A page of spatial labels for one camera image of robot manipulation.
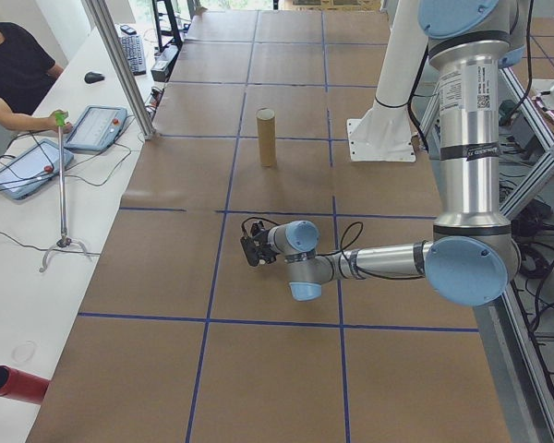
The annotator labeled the metal reaching stick green handle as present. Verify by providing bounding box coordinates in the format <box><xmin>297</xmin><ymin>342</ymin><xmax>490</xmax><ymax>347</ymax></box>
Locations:
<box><xmin>39</xmin><ymin>110</ymin><xmax>94</xmax><ymax>274</ymax></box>

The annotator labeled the red tube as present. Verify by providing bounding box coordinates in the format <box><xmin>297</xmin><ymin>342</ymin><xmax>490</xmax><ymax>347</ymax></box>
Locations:
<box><xmin>0</xmin><ymin>365</ymin><xmax>53</xmax><ymax>406</ymax></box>

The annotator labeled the brown cardboard tube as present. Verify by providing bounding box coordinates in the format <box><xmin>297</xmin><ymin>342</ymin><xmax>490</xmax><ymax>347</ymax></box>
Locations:
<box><xmin>256</xmin><ymin>107</ymin><xmax>278</xmax><ymax>168</ymax></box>

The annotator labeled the person in black shirt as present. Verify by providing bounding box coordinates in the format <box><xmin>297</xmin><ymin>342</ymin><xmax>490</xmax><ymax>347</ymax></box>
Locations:
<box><xmin>0</xmin><ymin>0</ymin><xmax>66</xmax><ymax>133</ymax></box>

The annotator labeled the aluminium profile post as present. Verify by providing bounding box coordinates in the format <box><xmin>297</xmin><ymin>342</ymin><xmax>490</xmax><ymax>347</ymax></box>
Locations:
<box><xmin>83</xmin><ymin>0</ymin><xmax>162</xmax><ymax>142</ymax></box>

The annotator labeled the black cable bundle in frame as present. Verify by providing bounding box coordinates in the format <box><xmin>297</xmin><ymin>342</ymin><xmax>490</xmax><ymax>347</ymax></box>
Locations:
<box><xmin>498</xmin><ymin>179</ymin><xmax>554</xmax><ymax>443</ymax></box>

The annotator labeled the person's bare forearm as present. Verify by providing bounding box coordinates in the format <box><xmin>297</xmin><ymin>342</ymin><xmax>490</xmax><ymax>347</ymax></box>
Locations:
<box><xmin>0</xmin><ymin>97</ymin><xmax>59</xmax><ymax>133</ymax></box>

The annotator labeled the small silver box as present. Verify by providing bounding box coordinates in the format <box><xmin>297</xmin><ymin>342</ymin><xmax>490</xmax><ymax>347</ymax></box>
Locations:
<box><xmin>150</xmin><ymin>47</ymin><xmax>180</xmax><ymax>84</ymax></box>

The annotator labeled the white desk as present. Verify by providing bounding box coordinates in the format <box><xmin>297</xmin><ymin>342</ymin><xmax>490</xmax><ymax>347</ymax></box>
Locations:
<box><xmin>0</xmin><ymin>20</ymin><xmax>168</xmax><ymax>443</ymax></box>

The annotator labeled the blue grey teach pendant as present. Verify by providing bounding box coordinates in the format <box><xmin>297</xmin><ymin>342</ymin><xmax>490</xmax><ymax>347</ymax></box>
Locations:
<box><xmin>0</xmin><ymin>138</ymin><xmax>76</xmax><ymax>201</ymax></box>
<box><xmin>63</xmin><ymin>105</ymin><xmax>129</xmax><ymax>156</ymax></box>

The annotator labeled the black computer keyboard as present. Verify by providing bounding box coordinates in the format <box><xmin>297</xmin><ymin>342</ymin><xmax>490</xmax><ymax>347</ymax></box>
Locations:
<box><xmin>118</xmin><ymin>32</ymin><xmax>148</xmax><ymax>77</ymax></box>

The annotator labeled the black metal rack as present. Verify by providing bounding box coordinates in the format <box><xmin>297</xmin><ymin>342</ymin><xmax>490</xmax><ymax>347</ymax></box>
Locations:
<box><xmin>151</xmin><ymin>0</ymin><xmax>193</xmax><ymax>53</ymax></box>

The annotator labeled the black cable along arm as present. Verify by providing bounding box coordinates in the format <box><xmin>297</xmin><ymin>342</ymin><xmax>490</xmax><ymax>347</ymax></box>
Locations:
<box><xmin>332</xmin><ymin>221</ymin><xmax>427</xmax><ymax>281</ymax></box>

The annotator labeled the white square base plate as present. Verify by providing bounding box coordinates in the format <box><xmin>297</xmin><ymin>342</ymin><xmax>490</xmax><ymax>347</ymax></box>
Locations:
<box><xmin>531</xmin><ymin>78</ymin><xmax>554</xmax><ymax>112</ymax></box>

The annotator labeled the black pendant cable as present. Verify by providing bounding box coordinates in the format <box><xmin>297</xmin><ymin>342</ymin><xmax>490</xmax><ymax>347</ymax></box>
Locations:
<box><xmin>0</xmin><ymin>114</ymin><xmax>136</xmax><ymax>253</ymax></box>

